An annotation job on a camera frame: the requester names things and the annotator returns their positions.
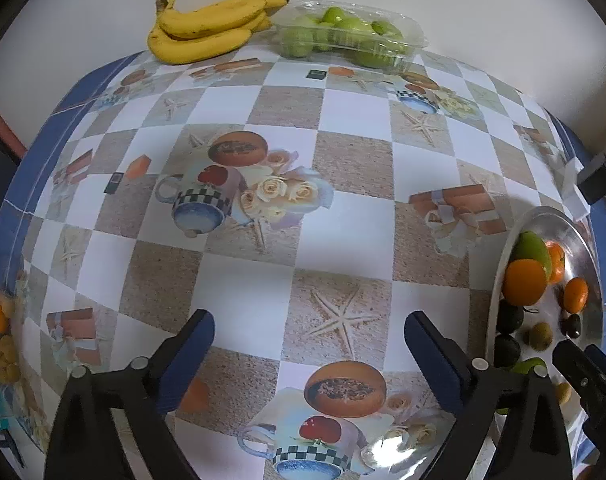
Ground red chair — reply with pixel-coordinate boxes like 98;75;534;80
0;87;28;161

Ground yellow banana bunch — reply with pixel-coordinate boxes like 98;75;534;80
148;0;290;65

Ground clear clamshell of green fruit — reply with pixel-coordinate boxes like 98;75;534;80
272;1;430;71

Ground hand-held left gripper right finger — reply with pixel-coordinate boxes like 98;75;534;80
404;311;574;480

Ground black power adapter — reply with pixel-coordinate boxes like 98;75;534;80
577;152;606;204

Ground elongated green mango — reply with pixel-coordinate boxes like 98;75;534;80
512;231;554;281

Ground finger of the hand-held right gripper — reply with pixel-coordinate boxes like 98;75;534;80
552;340;606;411

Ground large orange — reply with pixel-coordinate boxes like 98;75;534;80
503;258;548;307

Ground checkered printed tablecloth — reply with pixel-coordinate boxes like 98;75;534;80
0;45;606;480

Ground plastic bag of fruit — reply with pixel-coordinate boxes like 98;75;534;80
0;270;48;441

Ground large steel basin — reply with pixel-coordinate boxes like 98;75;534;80
485;206;604;411

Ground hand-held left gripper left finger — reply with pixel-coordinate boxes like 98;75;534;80
43;309;216;480

